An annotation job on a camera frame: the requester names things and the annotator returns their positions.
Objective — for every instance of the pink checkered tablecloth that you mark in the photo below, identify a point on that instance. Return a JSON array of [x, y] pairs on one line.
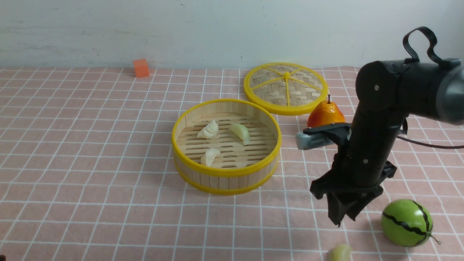
[[87, 174]]

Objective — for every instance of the orange foam cube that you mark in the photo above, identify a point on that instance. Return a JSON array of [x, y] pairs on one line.
[[141, 68]]

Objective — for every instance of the yellow rimmed bamboo steamer tray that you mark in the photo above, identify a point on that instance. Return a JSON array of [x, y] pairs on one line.
[[238, 168]]

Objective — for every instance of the pale green dumpling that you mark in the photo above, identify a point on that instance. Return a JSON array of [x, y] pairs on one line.
[[241, 132], [341, 252]]

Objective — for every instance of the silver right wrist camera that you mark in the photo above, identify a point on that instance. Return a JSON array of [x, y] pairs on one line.
[[316, 137]]

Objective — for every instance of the yellow rimmed woven steamer lid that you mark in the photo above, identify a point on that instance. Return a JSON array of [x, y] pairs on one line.
[[285, 89]]

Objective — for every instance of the green toy watermelon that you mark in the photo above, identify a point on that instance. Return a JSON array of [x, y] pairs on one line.
[[407, 223]]

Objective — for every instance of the white dumpling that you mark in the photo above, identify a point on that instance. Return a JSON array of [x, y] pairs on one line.
[[209, 131], [209, 156]]

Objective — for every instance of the black and grey right robot arm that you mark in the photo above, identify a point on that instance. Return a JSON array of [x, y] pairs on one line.
[[388, 92]]

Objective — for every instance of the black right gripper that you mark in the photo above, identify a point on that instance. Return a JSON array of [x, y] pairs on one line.
[[351, 184]]

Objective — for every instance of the orange toy pear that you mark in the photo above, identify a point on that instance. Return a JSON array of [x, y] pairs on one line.
[[326, 112]]

